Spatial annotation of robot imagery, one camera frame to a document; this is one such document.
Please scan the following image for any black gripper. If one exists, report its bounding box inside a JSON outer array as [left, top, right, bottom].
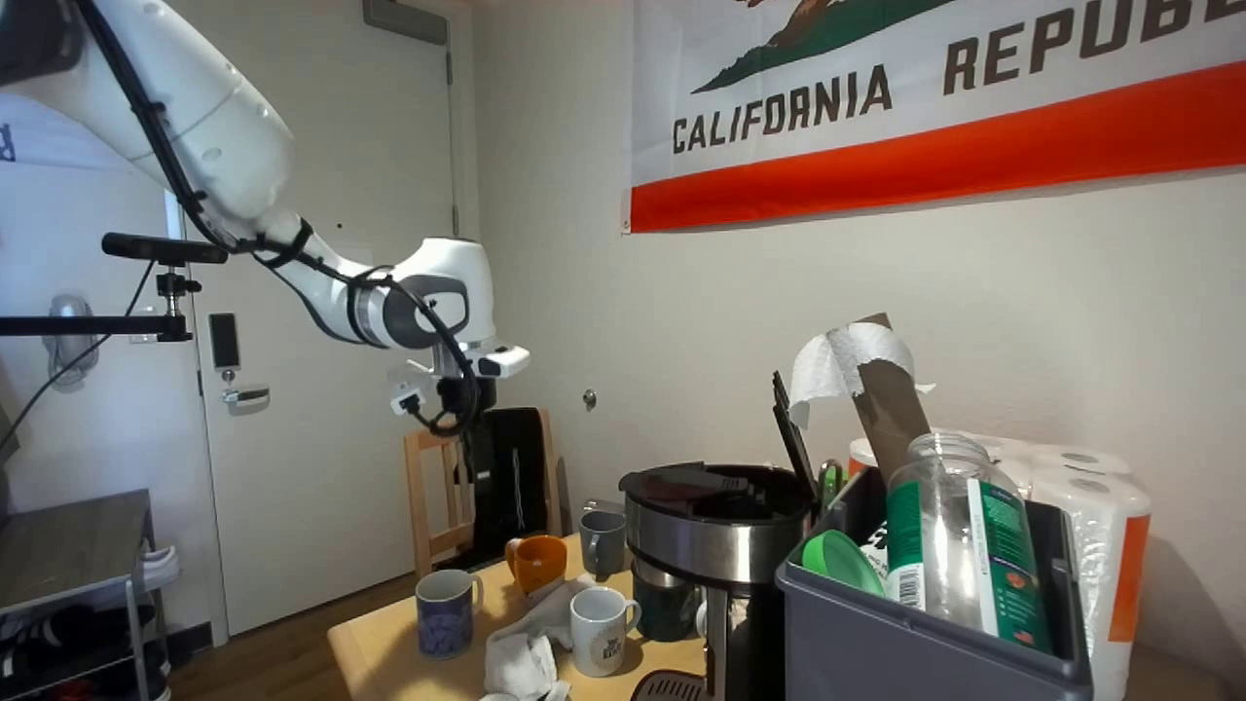
[[431, 371, 508, 489]]

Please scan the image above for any blue patterned mug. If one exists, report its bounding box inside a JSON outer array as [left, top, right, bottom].
[[412, 565, 487, 659]]

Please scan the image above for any orange mug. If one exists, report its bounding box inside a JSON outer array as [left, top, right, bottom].
[[504, 532, 574, 600]]

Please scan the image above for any dark grey mug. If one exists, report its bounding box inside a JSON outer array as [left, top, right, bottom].
[[575, 502, 630, 581]]

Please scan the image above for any white mug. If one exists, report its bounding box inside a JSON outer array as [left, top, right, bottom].
[[564, 583, 643, 678]]

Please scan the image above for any dark green mug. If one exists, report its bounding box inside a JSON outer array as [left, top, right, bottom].
[[630, 557, 705, 644]]

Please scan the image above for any black jacket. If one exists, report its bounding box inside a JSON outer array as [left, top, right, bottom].
[[465, 404, 555, 561]]

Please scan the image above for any light wooden chair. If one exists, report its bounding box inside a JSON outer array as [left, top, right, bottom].
[[402, 413, 570, 587]]

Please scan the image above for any white door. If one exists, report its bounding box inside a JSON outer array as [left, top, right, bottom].
[[160, 0, 470, 645]]

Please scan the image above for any black door keypad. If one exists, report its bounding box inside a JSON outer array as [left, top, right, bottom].
[[206, 311, 247, 375]]

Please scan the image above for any green plastic bottle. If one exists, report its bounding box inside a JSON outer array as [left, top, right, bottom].
[[813, 459, 849, 514]]

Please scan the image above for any green plastic item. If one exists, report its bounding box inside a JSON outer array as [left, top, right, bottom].
[[795, 524, 899, 604]]

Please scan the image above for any white paper strip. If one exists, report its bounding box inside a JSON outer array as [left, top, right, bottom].
[[790, 319, 936, 433]]

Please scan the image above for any brown cardboard piece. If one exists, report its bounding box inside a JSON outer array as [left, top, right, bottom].
[[855, 306, 938, 484]]

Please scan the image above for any metal shelf cart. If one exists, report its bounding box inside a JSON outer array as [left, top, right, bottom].
[[0, 488, 180, 701]]

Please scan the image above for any grey plastic bin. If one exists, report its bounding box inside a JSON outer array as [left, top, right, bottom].
[[774, 463, 1093, 701]]

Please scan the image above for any clear jar green label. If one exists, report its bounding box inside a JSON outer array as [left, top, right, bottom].
[[884, 430, 1053, 653]]

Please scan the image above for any California Republic flag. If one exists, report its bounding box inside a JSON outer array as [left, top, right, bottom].
[[627, 0, 1246, 236]]

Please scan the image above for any silver door handle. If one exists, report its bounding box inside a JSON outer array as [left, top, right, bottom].
[[222, 380, 273, 419]]

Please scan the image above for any black stereo camera bar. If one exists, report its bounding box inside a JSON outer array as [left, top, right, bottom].
[[99, 230, 233, 267]]

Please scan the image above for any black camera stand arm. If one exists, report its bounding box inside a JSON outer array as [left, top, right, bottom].
[[0, 263, 206, 346]]

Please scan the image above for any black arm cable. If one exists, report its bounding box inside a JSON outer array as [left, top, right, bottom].
[[72, 0, 478, 441]]

